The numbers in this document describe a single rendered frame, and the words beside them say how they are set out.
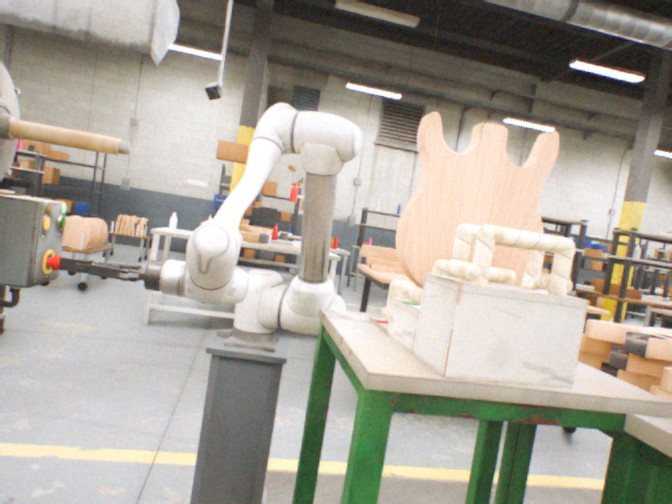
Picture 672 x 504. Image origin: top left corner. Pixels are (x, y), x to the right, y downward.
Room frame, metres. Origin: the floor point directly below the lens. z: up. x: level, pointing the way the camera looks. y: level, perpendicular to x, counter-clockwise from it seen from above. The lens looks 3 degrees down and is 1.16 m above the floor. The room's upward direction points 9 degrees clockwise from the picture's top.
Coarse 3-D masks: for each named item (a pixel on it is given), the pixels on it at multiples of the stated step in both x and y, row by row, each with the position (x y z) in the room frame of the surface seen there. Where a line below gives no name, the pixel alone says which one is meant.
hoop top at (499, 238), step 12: (480, 228) 0.84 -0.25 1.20; (492, 228) 0.84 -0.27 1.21; (504, 228) 0.85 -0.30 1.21; (504, 240) 0.84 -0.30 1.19; (516, 240) 0.84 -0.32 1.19; (528, 240) 0.85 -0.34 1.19; (540, 240) 0.86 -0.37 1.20; (552, 240) 0.86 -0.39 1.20; (564, 240) 0.87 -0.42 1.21; (552, 252) 0.88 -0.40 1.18
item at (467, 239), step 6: (456, 234) 0.93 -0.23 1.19; (462, 234) 0.91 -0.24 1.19; (468, 234) 0.91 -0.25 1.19; (456, 240) 0.92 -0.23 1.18; (462, 240) 0.91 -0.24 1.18; (468, 240) 0.91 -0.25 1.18; (456, 246) 0.92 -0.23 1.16; (462, 246) 0.91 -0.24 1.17; (468, 246) 0.91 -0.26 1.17; (456, 252) 0.92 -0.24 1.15; (462, 252) 0.91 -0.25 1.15; (468, 252) 0.92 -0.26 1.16; (456, 258) 0.91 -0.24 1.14; (462, 258) 0.91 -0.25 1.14; (468, 258) 0.92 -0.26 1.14; (450, 276) 0.92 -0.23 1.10
